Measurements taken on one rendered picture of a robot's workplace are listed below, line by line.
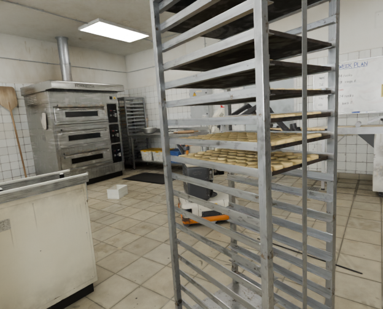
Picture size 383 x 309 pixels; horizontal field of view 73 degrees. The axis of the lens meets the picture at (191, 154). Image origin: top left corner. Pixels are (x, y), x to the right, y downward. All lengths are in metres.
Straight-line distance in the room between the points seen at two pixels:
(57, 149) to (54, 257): 3.48
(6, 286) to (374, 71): 5.11
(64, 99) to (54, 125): 0.54
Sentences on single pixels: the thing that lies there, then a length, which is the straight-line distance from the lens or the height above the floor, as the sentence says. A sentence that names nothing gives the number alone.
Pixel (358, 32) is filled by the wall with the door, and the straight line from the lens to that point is 5.24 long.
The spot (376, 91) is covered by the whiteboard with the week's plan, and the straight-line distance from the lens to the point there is 5.10.
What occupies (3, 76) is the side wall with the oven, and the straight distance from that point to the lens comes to 6.19.
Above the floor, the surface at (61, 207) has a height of 0.72.
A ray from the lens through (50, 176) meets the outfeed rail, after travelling 2.22.
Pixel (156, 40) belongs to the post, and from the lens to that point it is 1.35.
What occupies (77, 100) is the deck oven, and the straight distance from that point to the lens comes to 5.57.
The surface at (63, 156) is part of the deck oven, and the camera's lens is 5.41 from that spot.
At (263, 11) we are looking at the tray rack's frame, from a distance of 0.88.
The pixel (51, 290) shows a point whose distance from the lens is 2.13.
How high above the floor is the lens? 1.26
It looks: 9 degrees down
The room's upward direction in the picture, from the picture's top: 4 degrees counter-clockwise
